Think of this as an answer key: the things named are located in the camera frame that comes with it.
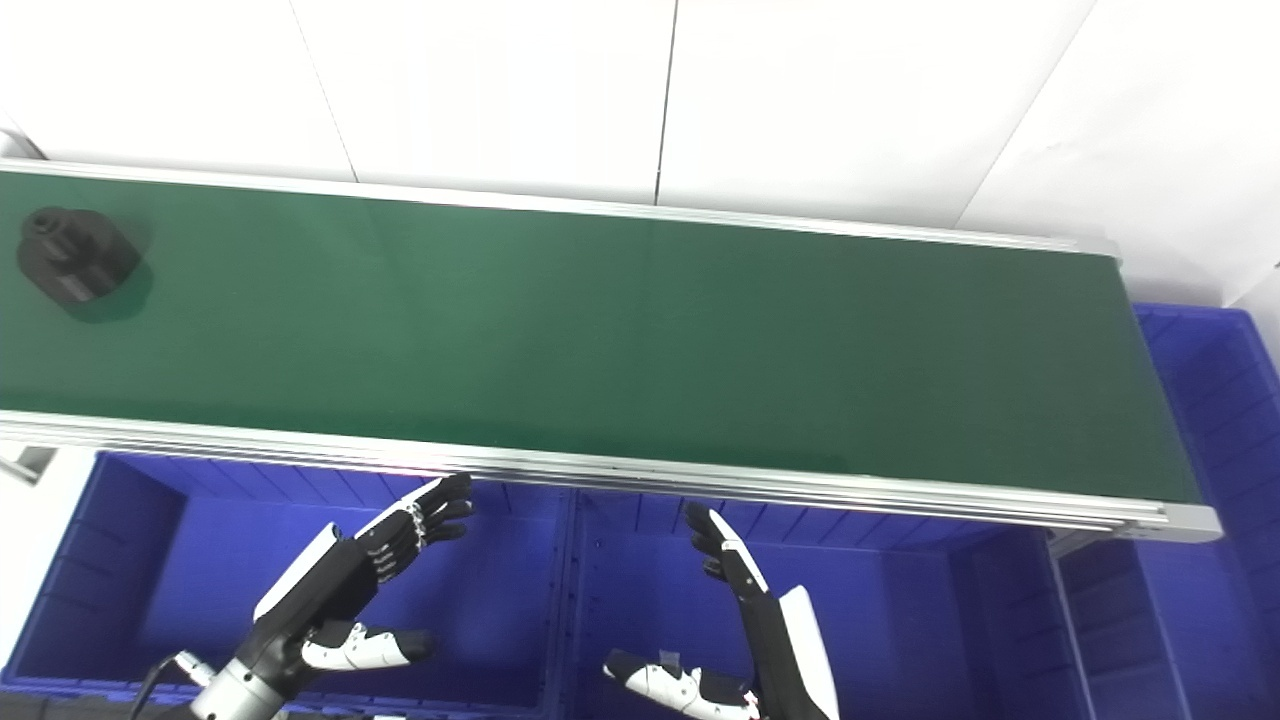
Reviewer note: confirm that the grey conveyor support leg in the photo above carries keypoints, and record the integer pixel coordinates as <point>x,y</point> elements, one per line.
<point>1075,543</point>
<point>25,463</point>

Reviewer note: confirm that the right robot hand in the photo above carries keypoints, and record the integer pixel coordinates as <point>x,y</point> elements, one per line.
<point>775,640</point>

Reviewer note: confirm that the blue plastic bin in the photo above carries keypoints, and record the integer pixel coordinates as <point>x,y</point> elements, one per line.
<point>1220,420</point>
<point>200,580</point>
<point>880,610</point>

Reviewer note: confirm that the green conveyor belt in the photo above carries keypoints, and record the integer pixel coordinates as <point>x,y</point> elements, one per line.
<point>640,474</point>
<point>620,330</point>

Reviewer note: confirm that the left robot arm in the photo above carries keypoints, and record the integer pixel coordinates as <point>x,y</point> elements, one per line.
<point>235,695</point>

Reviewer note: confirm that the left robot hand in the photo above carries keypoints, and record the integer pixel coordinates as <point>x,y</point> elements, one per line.
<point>320,590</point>

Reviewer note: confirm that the black round machine part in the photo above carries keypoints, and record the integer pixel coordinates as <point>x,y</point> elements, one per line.
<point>75,260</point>

